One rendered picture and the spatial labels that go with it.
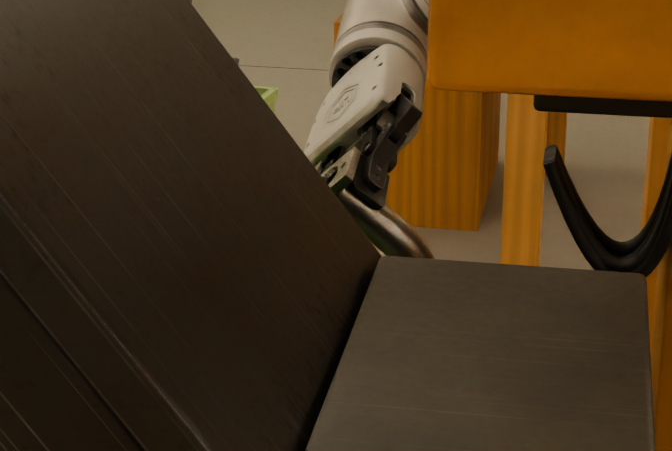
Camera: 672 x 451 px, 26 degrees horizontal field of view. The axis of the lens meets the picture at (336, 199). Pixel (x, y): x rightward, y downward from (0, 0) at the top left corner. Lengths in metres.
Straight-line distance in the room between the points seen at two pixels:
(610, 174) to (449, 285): 3.99
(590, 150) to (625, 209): 0.57
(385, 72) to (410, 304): 0.30
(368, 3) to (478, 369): 0.51
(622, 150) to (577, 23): 4.74
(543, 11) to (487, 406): 0.41
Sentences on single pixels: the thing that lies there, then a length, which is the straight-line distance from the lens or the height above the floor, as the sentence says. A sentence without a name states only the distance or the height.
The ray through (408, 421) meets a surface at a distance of 0.79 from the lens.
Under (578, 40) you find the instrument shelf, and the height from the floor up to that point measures 1.52.
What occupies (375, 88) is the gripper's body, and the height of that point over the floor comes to 1.30.
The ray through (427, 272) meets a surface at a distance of 0.97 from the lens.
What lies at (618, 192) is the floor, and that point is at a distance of 4.77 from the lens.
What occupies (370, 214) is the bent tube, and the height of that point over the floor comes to 1.22.
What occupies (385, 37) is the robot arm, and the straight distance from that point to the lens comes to 1.23.
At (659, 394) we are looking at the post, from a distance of 1.23.
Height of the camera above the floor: 1.62
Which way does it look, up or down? 21 degrees down
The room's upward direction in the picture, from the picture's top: straight up
